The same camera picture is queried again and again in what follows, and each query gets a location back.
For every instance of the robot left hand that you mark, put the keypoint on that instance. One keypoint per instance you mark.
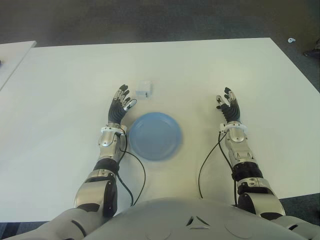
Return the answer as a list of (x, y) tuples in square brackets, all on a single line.
[(115, 112)]

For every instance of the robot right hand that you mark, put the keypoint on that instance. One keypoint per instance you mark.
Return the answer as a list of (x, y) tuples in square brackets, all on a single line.
[(232, 111)]

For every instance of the white charger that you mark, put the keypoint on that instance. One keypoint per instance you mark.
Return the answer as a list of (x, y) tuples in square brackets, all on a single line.
[(143, 87)]

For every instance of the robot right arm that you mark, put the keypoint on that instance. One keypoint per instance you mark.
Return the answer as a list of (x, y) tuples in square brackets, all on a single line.
[(237, 150)]

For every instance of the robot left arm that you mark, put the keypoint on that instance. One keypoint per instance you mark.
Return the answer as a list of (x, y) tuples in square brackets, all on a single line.
[(105, 140)]

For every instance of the blue plate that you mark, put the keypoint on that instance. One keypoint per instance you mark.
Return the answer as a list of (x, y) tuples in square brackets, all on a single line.
[(156, 136)]

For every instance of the small white floor object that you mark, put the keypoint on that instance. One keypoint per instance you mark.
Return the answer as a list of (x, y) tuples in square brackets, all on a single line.
[(290, 40)]

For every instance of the dark shoe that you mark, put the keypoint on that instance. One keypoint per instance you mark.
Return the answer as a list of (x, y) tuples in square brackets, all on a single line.
[(311, 53)]

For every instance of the white side table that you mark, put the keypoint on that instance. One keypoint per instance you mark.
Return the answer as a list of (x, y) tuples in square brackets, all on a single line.
[(15, 55)]

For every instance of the grey robot torso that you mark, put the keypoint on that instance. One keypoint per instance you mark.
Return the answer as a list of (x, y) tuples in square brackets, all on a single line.
[(175, 220)]

